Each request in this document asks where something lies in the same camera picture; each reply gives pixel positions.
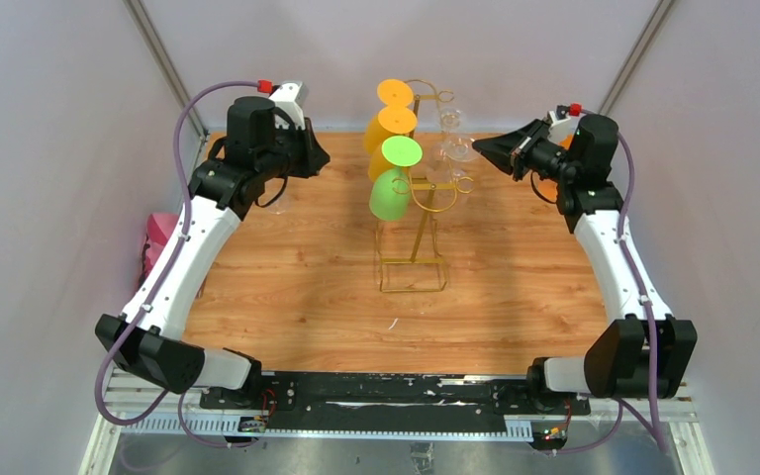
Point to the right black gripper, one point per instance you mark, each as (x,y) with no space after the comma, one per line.
(513,150)

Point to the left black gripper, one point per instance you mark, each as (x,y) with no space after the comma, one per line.
(314,155)

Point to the clear wine glass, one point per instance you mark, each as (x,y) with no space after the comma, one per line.
(280,202)
(455,144)

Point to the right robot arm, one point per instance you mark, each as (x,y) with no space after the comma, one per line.
(645,350)

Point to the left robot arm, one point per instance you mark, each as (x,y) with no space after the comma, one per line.
(145,340)

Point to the yellow plastic glass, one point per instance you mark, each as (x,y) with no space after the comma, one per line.
(395,92)
(389,121)

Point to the green plastic glass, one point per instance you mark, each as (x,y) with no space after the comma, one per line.
(390,195)

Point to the far yellow plastic glass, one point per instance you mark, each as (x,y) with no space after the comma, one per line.
(395,92)

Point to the gold wine glass rack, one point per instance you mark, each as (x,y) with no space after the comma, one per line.
(407,254)

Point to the pink object beside table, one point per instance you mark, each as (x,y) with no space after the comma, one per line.
(159,229)

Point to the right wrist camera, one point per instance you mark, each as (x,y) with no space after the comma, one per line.
(562,123)

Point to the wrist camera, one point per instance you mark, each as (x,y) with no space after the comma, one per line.
(562,123)
(290,97)

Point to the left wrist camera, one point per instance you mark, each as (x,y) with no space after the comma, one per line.
(290,97)

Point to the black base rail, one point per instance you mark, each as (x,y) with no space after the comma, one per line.
(388,405)

